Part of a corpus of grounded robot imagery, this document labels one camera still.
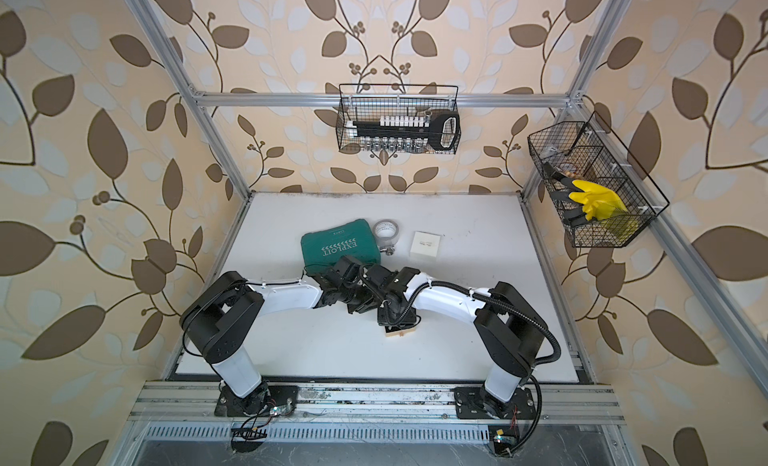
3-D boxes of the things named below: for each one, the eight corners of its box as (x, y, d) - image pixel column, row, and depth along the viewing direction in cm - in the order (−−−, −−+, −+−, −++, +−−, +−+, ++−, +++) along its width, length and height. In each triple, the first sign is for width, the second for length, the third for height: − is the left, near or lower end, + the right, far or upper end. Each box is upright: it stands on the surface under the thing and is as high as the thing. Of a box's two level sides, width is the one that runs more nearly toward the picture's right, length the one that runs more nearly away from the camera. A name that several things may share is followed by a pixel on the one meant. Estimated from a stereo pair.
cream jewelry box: (409, 261, 103) (410, 255, 100) (408, 236, 110) (409, 230, 107) (442, 261, 103) (443, 255, 100) (439, 236, 110) (440, 230, 107)
